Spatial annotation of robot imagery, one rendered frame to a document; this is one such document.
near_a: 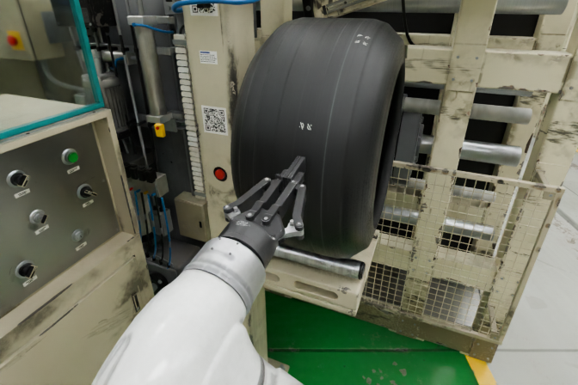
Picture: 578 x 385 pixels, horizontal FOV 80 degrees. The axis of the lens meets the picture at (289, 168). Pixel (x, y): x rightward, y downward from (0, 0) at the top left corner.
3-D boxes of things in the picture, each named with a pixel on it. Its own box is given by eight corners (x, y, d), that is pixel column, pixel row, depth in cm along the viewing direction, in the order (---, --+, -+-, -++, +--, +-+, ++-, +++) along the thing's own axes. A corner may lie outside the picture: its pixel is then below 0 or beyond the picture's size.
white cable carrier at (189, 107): (195, 198, 107) (172, 33, 86) (205, 190, 111) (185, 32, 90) (207, 200, 106) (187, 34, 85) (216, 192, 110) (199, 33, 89)
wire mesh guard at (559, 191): (287, 281, 164) (286, 145, 133) (288, 278, 165) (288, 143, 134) (501, 345, 133) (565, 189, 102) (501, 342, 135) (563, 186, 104)
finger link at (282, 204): (258, 219, 47) (267, 222, 47) (291, 175, 56) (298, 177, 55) (261, 240, 49) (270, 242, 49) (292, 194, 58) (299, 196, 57)
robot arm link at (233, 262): (170, 259, 39) (200, 223, 43) (188, 308, 44) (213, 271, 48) (242, 281, 36) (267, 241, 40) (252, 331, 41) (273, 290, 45)
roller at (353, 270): (236, 248, 97) (236, 235, 95) (244, 240, 100) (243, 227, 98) (360, 284, 85) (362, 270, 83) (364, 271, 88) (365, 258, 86)
